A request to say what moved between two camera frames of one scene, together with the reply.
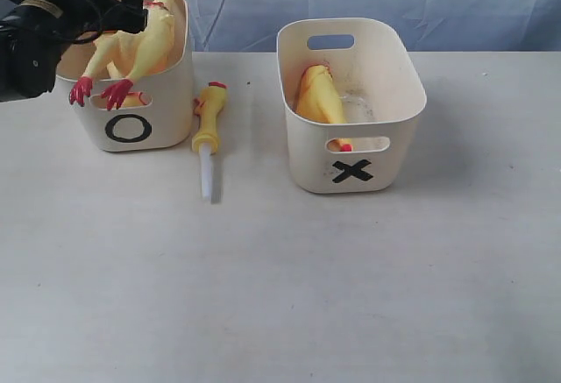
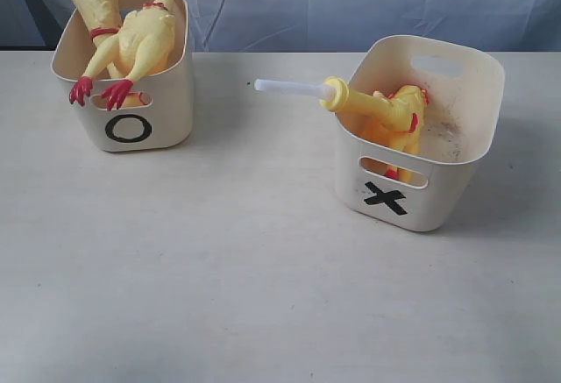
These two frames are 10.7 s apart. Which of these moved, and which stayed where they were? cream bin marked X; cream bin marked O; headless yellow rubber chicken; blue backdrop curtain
Moved: headless yellow rubber chicken; cream bin marked X
Stayed: cream bin marked O; blue backdrop curtain
